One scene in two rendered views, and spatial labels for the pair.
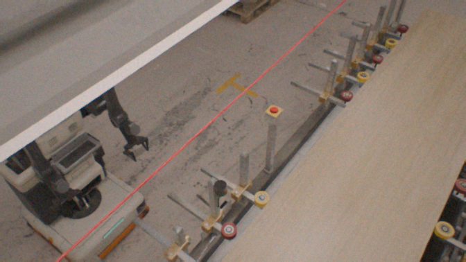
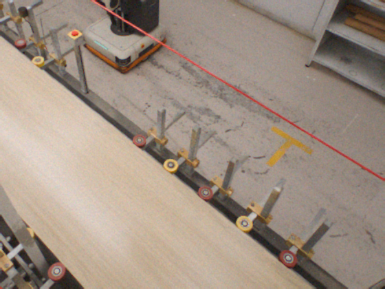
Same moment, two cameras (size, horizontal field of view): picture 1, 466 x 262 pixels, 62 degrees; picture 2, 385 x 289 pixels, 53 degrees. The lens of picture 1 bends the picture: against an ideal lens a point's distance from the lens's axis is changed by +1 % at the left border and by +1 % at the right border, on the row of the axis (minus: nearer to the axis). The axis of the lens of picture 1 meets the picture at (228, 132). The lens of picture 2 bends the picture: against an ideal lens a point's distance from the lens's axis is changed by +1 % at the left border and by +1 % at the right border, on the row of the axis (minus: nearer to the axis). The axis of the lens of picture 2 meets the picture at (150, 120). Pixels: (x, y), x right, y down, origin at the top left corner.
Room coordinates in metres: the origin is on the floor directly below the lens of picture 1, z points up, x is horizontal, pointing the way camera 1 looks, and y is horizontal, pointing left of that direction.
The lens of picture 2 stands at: (2.05, -2.11, 2.75)
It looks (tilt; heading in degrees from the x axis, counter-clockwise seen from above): 51 degrees down; 94
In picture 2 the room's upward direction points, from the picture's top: 1 degrees clockwise
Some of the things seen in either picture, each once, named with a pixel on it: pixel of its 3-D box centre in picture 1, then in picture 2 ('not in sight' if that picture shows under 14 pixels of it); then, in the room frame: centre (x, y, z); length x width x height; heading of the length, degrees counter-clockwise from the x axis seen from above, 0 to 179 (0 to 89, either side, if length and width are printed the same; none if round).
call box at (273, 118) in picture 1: (273, 115); (75, 38); (1.43, -0.24, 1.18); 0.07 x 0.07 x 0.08; 51
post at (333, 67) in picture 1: (329, 87); (160, 133); (2.01, -0.70, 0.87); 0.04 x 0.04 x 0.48; 51
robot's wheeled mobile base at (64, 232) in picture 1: (86, 210); (124, 36); (1.53, 1.07, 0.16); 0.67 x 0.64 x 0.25; 52
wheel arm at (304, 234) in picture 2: (376, 30); (302, 237); (2.79, -1.26, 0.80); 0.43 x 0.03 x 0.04; 51
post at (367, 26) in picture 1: (360, 51); (227, 182); (2.40, -1.02, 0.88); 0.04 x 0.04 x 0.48; 51
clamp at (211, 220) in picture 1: (213, 220); (36, 42); (1.02, 0.09, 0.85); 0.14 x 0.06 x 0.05; 141
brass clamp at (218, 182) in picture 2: (357, 60); (221, 186); (2.38, -1.00, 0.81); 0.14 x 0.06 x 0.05; 141
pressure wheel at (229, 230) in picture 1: (229, 234); (22, 47); (0.93, 0.01, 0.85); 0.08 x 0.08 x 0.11
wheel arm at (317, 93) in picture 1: (318, 93); (161, 130); (2.01, -0.64, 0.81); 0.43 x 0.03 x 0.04; 51
